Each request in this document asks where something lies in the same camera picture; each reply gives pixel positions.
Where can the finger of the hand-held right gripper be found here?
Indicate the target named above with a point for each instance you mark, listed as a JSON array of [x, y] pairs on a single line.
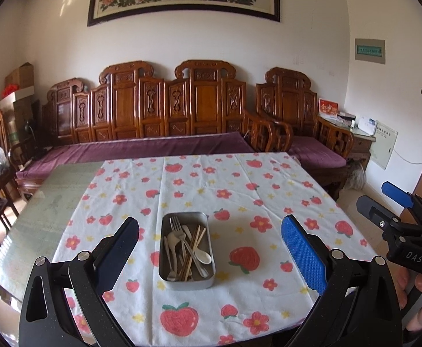
[[375, 211], [396, 193]]

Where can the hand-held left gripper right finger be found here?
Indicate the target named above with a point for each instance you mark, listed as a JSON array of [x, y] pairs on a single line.
[[304, 253]]

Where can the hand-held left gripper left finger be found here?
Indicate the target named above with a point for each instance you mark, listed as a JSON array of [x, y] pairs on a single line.
[[118, 256]]

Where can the metal spoon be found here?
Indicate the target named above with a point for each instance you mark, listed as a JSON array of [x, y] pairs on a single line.
[[173, 240]]

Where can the rectangular metal tray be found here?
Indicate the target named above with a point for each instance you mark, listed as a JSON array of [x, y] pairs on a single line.
[[187, 283]]

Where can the brown chopstick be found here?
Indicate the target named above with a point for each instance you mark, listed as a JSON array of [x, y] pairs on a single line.
[[196, 233]]

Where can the white soup spoon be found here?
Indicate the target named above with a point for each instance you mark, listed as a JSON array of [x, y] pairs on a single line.
[[204, 257]]

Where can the person's right hand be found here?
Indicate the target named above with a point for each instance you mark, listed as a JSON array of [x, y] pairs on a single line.
[[402, 289]]

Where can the grey plastic bag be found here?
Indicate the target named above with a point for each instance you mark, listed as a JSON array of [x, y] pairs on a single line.
[[355, 177]]

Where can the white electrical panel door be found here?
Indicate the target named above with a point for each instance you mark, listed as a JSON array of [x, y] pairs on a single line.
[[384, 144]]

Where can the wooden side table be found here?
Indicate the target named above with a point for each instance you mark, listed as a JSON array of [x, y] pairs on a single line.
[[362, 144]]

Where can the white tabletop device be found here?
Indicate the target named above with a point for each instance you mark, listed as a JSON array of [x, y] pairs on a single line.
[[366, 124]]

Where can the red box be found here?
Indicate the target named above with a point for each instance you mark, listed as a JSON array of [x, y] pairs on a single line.
[[328, 108]]

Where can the strawberry print tablecloth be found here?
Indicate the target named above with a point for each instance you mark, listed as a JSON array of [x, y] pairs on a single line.
[[211, 188]]

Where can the carved wooden armchair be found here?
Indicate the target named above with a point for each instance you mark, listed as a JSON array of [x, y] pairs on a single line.
[[290, 97]]

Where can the carved wooden sofa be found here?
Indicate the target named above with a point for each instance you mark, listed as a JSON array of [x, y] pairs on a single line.
[[124, 104]]

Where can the white cardboard box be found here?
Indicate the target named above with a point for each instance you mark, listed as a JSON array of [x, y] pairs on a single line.
[[17, 97]]

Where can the brown cardboard box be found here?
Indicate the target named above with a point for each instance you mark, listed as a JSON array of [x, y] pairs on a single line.
[[21, 74]]

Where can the green wall panel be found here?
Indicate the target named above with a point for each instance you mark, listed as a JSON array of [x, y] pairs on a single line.
[[369, 50]]

